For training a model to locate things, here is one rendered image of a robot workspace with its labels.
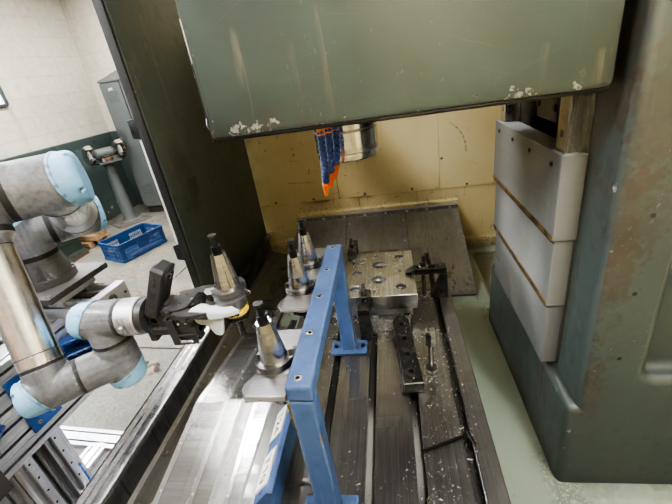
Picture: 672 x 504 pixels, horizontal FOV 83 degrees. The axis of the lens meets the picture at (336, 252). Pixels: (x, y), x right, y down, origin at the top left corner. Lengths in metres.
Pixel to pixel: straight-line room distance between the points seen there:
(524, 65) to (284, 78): 0.37
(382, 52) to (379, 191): 1.48
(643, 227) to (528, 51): 0.36
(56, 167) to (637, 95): 1.02
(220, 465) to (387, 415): 0.48
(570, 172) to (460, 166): 1.28
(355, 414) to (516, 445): 0.51
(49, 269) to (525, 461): 1.43
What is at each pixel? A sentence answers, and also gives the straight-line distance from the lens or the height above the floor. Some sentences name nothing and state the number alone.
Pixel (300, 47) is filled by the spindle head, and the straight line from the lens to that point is 0.68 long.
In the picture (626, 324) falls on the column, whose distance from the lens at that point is 0.93.
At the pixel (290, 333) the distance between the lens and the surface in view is 0.69.
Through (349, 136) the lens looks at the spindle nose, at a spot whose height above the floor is 1.47.
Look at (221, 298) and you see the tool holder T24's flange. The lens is 0.71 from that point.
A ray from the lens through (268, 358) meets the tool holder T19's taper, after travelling 0.62.
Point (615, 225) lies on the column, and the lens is 0.81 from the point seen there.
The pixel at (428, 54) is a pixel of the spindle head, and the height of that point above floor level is 1.62.
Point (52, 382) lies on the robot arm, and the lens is 0.93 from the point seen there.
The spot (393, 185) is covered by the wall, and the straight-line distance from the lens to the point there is 2.09.
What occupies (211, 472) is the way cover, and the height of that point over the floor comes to 0.73.
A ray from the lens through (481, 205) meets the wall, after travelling 2.20.
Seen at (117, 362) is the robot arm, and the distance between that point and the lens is 0.92.
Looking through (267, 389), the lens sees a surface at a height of 1.22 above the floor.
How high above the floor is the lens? 1.63
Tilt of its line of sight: 26 degrees down
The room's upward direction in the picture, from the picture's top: 9 degrees counter-clockwise
